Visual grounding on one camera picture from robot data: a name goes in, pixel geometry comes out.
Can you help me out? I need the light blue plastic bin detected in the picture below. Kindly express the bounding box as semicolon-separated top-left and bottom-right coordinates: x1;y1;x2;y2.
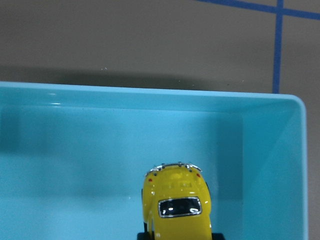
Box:
0;82;309;240

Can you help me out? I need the yellow beetle toy car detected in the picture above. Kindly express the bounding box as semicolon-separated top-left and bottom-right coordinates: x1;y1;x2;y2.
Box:
141;162;212;240

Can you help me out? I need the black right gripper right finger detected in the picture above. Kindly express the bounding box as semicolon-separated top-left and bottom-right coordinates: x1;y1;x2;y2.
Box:
211;232;225;240

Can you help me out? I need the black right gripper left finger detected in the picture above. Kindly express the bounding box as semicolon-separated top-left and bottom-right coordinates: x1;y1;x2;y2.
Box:
137;232;152;240

